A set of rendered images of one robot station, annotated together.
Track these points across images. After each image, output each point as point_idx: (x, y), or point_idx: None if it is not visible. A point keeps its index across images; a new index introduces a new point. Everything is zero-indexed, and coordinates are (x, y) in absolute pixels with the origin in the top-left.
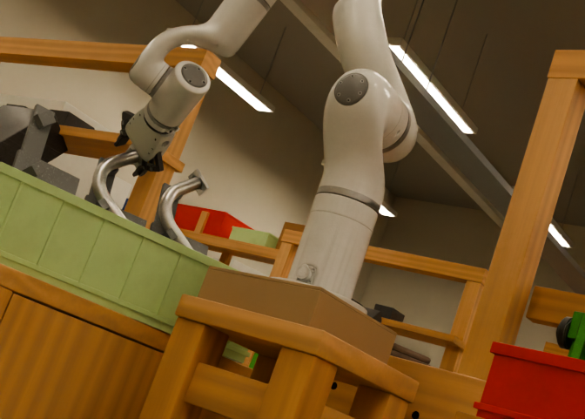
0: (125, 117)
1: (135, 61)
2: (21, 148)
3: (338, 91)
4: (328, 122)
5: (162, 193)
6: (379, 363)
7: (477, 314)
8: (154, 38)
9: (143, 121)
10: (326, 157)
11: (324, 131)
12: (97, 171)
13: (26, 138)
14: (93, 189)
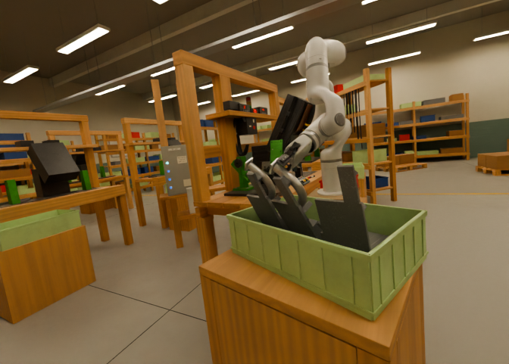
0: (296, 146)
1: (342, 119)
2: (359, 200)
3: (351, 129)
4: (346, 138)
5: (258, 180)
6: None
7: (198, 166)
8: (341, 104)
9: (308, 147)
10: (338, 148)
11: (343, 141)
12: (304, 188)
13: (358, 192)
14: (306, 199)
